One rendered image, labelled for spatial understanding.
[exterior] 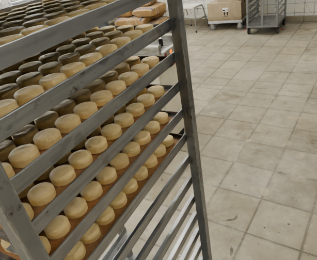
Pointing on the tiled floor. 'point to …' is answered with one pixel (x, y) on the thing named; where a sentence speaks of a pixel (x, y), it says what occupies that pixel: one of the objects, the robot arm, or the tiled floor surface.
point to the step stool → (194, 13)
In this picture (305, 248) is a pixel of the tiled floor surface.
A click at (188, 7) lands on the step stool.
